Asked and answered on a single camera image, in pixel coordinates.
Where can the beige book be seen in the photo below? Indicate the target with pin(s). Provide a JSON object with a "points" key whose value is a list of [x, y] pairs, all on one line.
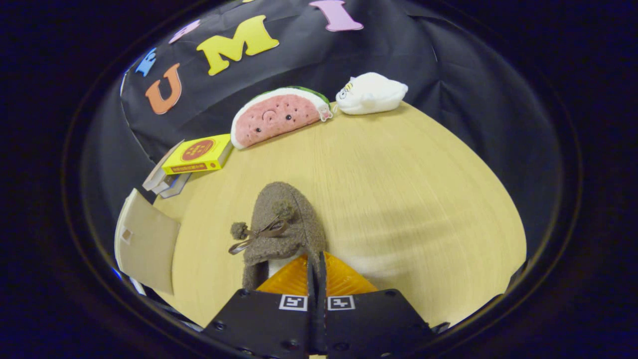
{"points": [[154, 177]]}

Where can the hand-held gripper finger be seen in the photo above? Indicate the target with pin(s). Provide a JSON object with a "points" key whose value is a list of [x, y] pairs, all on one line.
{"points": [[312, 319], [323, 319]]}

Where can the watermelon slice plush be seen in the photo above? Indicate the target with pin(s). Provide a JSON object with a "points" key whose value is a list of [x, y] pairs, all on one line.
{"points": [[279, 117]]}

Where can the beige fabric storage box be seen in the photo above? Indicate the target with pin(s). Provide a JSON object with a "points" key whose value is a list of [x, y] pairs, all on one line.
{"points": [[149, 239]]}

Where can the blue book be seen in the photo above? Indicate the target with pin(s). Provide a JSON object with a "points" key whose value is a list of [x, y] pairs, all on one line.
{"points": [[177, 185]]}

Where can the white plush toy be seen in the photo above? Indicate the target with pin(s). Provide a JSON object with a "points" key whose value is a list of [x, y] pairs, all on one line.
{"points": [[374, 92]]}

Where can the yellow book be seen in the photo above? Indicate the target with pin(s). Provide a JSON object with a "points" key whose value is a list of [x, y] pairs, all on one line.
{"points": [[219, 149]]}

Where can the black backdrop cloth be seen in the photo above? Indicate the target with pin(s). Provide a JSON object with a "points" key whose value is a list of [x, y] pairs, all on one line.
{"points": [[448, 75]]}

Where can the brown fuzzy shoe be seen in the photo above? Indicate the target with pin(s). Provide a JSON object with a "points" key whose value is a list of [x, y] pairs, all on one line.
{"points": [[284, 199]]}

